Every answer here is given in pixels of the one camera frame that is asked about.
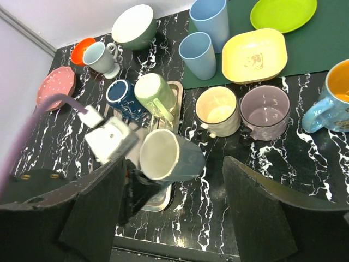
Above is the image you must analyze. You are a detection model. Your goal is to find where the blue plastic tumbler rear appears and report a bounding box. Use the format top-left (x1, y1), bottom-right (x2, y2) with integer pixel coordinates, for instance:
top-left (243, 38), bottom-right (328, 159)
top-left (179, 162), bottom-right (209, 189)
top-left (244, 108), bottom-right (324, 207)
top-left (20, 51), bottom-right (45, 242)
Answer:
top-left (189, 0), bottom-right (230, 53)

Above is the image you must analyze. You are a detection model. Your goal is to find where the large white bowl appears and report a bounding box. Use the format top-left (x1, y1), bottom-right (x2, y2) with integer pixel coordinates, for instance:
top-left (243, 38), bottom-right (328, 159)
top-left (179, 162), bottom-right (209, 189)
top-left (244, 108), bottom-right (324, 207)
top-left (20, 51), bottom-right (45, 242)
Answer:
top-left (111, 4), bottom-right (157, 51)

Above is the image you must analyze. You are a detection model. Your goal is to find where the blue butterfly mug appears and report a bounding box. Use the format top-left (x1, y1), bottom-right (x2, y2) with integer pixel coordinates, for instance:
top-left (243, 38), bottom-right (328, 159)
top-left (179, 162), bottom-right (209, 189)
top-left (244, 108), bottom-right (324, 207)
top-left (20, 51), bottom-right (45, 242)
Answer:
top-left (302, 60), bottom-right (348, 133)

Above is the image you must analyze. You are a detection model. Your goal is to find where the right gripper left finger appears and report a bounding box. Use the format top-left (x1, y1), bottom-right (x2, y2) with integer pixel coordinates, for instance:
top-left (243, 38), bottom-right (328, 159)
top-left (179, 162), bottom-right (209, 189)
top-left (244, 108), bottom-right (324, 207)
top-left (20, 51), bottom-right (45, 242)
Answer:
top-left (1, 158), bottom-right (127, 261)

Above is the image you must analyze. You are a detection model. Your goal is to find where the lilac purple mug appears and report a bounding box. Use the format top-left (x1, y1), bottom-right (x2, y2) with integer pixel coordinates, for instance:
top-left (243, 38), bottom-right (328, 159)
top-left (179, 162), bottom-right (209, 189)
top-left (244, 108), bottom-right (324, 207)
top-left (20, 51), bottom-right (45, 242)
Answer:
top-left (239, 85), bottom-right (291, 146)

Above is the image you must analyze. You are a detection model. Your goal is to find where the lime green plate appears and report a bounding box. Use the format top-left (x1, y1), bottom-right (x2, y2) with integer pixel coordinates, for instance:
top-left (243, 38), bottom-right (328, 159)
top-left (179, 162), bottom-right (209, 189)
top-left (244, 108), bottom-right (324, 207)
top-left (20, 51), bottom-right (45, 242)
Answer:
top-left (250, 0), bottom-right (317, 33)

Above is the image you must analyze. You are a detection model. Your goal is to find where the silver metal tray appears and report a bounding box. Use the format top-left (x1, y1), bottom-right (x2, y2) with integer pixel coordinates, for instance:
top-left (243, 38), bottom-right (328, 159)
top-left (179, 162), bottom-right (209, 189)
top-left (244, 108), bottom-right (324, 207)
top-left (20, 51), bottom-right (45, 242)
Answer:
top-left (92, 80), bottom-right (184, 213)

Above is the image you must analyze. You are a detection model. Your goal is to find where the left aluminium frame post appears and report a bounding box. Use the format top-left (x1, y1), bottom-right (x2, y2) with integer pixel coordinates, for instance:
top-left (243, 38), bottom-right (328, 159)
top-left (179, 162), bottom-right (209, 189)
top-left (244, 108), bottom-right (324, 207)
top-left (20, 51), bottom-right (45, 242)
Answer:
top-left (0, 6), bottom-right (57, 57)

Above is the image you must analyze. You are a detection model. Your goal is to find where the light blue footed cup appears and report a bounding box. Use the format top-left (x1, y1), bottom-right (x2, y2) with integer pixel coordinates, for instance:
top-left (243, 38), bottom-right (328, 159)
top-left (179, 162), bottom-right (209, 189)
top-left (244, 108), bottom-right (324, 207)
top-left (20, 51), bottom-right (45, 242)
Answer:
top-left (83, 41), bottom-right (120, 79)

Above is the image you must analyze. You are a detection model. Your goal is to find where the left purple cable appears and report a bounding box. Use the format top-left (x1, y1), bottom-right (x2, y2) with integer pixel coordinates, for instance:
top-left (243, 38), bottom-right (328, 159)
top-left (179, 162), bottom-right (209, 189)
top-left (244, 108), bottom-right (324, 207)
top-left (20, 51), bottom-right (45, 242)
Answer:
top-left (0, 93), bottom-right (87, 192)

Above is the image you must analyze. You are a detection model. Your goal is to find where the blue plastic tumbler front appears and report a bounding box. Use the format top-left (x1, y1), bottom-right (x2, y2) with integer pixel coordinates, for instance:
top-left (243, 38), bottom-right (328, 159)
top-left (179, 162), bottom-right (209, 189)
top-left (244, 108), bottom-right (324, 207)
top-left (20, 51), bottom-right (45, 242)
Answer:
top-left (178, 32), bottom-right (216, 80)

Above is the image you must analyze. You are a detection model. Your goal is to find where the grey blue mug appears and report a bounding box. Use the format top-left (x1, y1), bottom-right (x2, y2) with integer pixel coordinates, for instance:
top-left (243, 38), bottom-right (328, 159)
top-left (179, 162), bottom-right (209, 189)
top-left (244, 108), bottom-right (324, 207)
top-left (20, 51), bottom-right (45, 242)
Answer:
top-left (139, 129), bottom-right (206, 182)

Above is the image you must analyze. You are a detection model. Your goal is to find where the light green mug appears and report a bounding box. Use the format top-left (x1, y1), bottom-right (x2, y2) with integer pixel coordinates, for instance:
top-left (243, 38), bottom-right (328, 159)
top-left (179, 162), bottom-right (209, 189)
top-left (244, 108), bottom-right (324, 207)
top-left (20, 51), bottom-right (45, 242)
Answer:
top-left (134, 73), bottom-right (177, 121)

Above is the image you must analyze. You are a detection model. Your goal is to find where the cream white mug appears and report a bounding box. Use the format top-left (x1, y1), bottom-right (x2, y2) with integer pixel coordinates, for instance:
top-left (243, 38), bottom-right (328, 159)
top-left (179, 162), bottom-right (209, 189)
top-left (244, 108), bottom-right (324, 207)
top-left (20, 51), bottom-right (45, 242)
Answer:
top-left (195, 86), bottom-right (241, 141)

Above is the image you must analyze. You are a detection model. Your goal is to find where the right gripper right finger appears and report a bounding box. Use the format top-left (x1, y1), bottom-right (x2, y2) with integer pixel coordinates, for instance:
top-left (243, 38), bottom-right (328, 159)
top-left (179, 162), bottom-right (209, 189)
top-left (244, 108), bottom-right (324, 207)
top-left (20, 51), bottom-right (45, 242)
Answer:
top-left (222, 156), bottom-right (348, 261)

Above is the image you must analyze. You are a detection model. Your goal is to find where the pink dotted plate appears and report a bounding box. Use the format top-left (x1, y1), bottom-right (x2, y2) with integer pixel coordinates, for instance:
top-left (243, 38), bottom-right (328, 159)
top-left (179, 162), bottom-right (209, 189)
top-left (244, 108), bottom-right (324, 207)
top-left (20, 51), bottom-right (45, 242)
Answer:
top-left (36, 66), bottom-right (76, 107)

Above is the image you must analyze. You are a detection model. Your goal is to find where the orange red bowl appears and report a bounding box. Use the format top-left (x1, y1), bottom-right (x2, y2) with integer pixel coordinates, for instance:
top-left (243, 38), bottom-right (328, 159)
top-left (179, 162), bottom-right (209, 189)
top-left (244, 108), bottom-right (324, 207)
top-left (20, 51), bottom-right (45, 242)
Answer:
top-left (71, 38), bottom-right (96, 66)

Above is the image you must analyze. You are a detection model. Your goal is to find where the dark blue mug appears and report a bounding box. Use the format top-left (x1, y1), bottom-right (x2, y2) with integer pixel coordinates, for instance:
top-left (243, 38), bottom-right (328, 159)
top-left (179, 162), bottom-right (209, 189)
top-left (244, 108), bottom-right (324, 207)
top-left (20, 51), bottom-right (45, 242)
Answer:
top-left (105, 79), bottom-right (146, 119)

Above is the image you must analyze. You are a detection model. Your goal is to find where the blue plastic tumbler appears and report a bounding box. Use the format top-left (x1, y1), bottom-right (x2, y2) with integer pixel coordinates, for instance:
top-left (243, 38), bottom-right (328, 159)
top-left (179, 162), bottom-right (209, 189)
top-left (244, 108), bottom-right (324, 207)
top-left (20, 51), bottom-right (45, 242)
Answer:
top-left (178, 32), bottom-right (216, 80)
top-left (189, 0), bottom-right (230, 53)

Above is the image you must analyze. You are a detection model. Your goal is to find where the yellow square plate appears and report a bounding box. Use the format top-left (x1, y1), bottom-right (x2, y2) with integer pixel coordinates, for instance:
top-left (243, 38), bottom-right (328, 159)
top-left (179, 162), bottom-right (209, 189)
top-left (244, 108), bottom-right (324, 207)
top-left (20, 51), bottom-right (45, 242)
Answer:
top-left (221, 28), bottom-right (288, 84)

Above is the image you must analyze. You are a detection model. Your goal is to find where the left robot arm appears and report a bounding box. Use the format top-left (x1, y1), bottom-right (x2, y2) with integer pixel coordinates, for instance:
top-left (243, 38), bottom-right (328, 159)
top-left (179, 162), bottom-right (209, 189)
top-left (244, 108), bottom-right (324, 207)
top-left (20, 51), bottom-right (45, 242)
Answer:
top-left (1, 159), bottom-right (164, 226)

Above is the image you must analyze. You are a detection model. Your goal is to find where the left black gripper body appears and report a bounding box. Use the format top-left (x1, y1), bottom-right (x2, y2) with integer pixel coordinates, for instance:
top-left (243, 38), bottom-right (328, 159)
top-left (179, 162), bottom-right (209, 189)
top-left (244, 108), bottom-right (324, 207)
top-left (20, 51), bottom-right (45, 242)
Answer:
top-left (119, 160), bottom-right (165, 224)

